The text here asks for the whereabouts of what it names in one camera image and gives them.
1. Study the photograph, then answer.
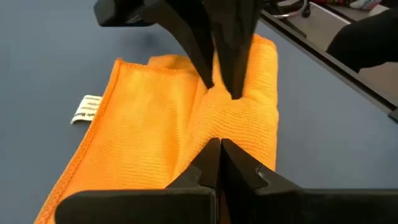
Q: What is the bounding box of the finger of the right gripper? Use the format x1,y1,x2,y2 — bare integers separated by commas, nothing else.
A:
93,0,216,90
203,0,264,101

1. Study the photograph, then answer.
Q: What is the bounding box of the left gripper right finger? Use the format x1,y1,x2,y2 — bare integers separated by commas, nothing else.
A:
220,138,398,224

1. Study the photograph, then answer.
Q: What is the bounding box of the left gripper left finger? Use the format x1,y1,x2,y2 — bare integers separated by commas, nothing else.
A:
55,138,222,224

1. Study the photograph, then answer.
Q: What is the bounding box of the orange microfibre towel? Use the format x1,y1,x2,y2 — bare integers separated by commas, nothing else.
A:
34,33,280,224

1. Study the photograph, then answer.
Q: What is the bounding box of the grey-blue table mat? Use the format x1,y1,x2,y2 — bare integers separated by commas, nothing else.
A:
0,0,398,224

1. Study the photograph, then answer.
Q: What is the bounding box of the black table frame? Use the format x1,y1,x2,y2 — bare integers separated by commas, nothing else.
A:
259,9,398,124

